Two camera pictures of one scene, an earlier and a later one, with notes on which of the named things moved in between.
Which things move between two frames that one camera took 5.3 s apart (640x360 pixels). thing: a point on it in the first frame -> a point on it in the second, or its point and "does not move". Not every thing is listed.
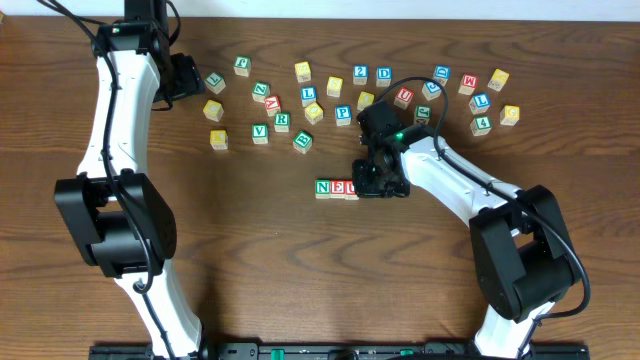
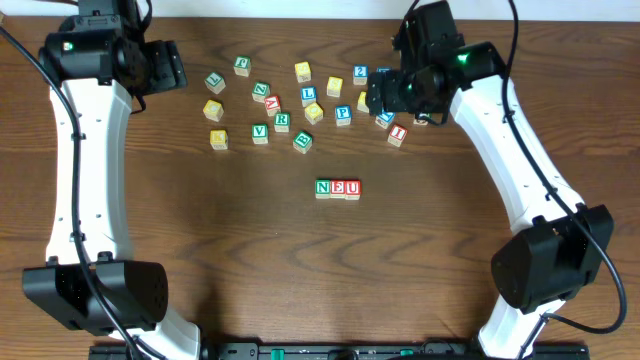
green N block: (322, 188) does not move
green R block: (282, 122) does not move
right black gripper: (372, 178) -> (379, 92)
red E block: (338, 189) does not move
